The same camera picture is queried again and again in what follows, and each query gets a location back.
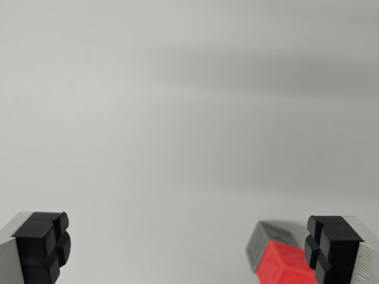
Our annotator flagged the red soft toy cube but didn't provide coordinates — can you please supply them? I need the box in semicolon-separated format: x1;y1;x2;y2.
256;240;317;284

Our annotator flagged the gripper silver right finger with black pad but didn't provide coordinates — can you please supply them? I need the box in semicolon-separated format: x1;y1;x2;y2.
304;215;379;284

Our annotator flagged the grey soft toy cube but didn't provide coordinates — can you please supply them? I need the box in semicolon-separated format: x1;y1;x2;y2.
245;220;309;272

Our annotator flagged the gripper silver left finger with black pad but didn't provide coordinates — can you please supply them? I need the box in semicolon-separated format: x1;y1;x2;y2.
0;211;72;284

